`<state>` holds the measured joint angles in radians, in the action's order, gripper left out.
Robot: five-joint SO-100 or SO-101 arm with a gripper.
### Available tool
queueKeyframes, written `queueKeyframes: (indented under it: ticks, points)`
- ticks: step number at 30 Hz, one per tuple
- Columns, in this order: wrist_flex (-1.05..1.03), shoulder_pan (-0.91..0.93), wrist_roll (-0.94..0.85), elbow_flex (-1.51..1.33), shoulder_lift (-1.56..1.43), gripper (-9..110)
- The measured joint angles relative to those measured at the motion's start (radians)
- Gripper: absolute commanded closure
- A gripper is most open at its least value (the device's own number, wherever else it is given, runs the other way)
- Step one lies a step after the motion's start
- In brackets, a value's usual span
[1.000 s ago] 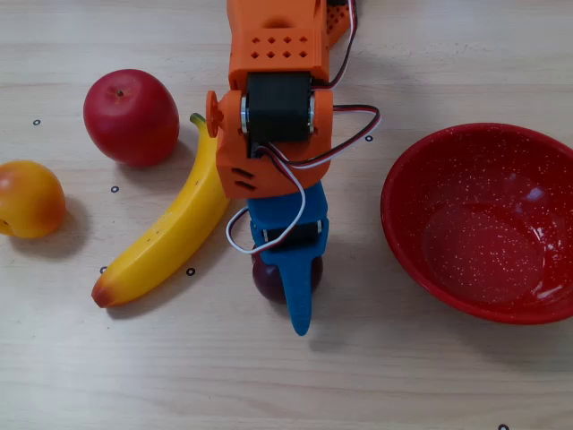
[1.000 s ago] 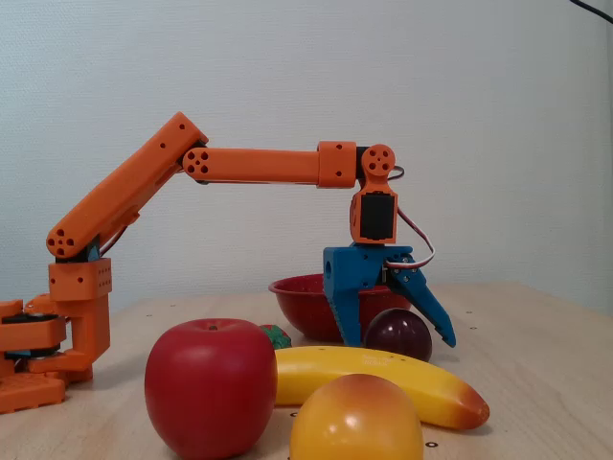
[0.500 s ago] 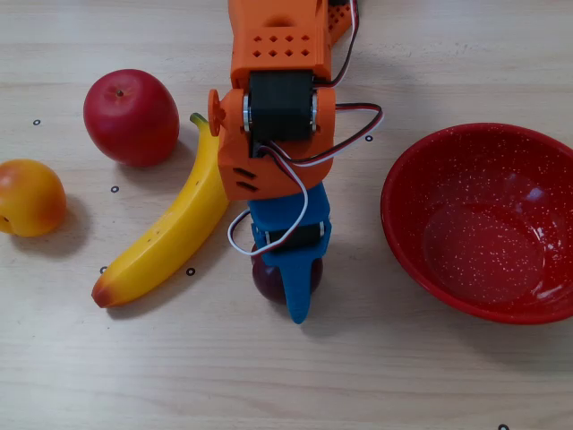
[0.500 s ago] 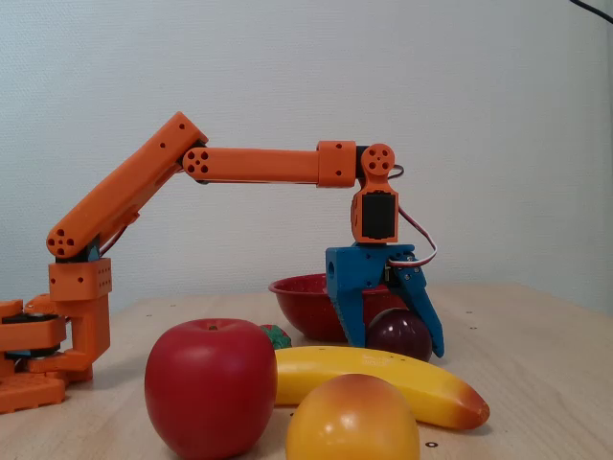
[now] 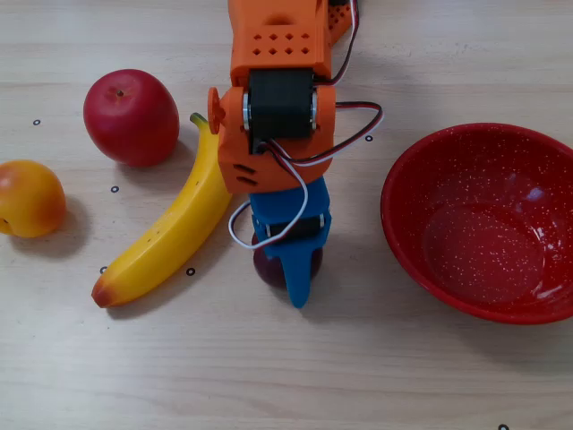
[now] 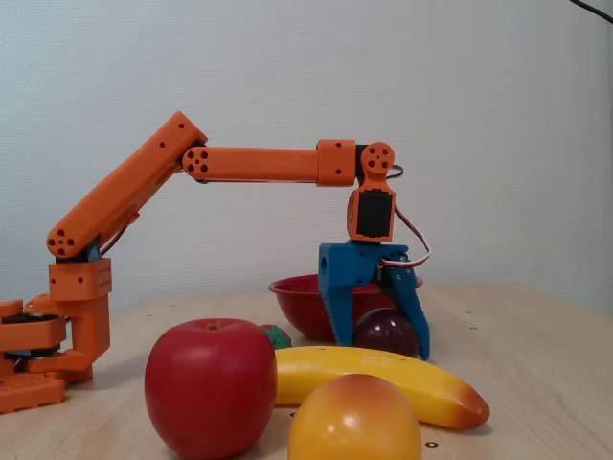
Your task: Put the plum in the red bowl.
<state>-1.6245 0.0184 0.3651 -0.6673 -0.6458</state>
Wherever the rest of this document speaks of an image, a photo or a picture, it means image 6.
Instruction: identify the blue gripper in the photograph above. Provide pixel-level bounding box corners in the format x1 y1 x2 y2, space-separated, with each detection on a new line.
318 241 432 362

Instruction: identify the dark purple plum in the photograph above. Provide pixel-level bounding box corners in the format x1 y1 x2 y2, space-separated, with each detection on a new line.
352 308 420 358

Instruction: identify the red speckled bowl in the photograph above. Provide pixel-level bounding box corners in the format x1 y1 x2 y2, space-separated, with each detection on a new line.
268 273 425 343

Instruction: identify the yellow toy banana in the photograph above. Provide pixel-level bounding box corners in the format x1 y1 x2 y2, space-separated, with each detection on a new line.
273 345 491 431

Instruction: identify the small toy strawberry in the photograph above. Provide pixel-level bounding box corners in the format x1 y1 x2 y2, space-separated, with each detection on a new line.
259 324 293 350

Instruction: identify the yellow orange toy peach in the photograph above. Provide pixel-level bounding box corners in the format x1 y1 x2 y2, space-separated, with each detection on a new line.
287 373 423 460

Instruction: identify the red toy apple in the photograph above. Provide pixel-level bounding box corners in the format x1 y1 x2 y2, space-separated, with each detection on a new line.
144 317 279 460

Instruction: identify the white red black servo cable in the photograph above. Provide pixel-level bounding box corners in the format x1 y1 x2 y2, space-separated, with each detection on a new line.
380 164 433 268

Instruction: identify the black hanging cable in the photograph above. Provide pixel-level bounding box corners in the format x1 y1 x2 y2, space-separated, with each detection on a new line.
568 0 613 24

